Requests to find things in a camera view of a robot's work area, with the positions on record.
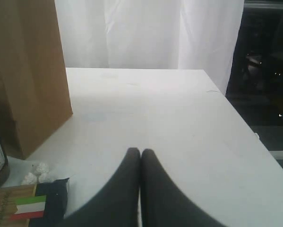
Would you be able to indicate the brown paper shopping bag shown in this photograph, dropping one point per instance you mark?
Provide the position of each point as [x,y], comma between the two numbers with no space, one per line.
[34,93]

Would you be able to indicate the spaghetti packet with Italian flag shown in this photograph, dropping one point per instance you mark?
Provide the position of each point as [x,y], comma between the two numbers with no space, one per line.
[35,205]

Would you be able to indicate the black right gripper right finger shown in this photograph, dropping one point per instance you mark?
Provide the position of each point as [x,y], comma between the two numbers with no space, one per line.
[163,204]

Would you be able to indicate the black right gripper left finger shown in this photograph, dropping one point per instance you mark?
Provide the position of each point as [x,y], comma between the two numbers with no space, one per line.
[82,204]

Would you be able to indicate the white backdrop curtain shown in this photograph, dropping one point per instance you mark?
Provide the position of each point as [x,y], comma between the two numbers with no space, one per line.
[151,34]

